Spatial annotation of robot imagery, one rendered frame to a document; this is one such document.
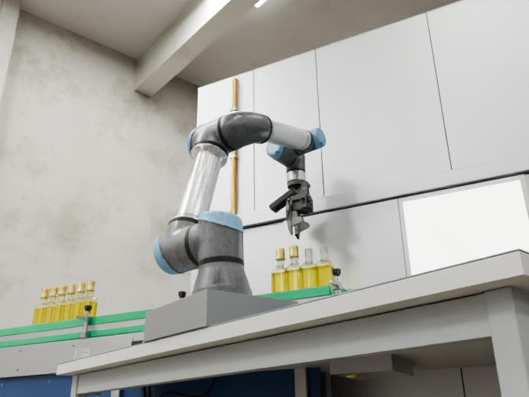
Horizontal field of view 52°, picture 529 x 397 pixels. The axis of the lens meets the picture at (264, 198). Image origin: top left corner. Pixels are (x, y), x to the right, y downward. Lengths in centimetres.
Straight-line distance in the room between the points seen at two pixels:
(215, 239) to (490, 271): 76
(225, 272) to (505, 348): 72
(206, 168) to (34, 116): 390
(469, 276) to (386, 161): 142
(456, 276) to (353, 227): 131
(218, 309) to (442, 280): 59
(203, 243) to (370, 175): 98
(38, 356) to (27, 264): 251
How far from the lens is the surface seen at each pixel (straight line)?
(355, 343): 97
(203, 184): 159
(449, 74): 230
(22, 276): 491
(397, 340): 92
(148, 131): 590
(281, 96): 254
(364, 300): 91
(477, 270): 80
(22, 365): 256
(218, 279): 133
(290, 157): 204
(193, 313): 129
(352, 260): 207
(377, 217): 208
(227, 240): 136
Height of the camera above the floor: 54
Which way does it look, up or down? 23 degrees up
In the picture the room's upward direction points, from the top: 1 degrees counter-clockwise
